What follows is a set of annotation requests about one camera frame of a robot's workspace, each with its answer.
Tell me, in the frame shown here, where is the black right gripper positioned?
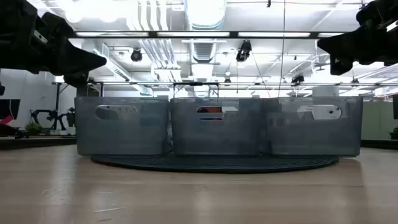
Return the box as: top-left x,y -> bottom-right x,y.
317,18 -> 398,67

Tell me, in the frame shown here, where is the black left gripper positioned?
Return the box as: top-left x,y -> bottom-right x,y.
29,6 -> 108,77

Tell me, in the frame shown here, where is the white column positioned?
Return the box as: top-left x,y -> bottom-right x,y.
312,75 -> 340,98

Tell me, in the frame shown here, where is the white box appliance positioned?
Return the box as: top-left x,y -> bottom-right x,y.
312,105 -> 343,121

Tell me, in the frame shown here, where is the small potted plant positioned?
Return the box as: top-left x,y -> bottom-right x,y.
24,121 -> 42,136

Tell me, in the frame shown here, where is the translucent grey plastic bin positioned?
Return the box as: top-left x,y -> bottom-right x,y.
169,97 -> 266,157
264,95 -> 364,157
74,96 -> 170,157

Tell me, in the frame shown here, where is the red object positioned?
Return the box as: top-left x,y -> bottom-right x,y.
0,114 -> 15,126

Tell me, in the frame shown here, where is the black overhead light beam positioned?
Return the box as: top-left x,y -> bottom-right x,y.
70,30 -> 327,39

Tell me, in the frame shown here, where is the orange box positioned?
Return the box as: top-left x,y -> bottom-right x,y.
196,106 -> 223,114

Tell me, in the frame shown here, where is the round dark woven placemat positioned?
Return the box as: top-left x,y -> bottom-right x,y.
90,152 -> 340,174

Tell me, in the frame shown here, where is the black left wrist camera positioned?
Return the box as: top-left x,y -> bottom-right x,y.
63,71 -> 90,88

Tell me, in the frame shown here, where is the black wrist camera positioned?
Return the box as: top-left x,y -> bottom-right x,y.
63,71 -> 90,88
330,55 -> 354,77

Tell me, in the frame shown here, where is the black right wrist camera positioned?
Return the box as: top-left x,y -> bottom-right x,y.
330,55 -> 354,77

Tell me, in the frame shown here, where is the thin hanging cable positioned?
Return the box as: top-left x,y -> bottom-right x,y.
277,0 -> 287,99

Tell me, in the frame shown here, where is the silver ventilation duct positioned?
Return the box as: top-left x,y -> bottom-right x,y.
183,0 -> 228,31

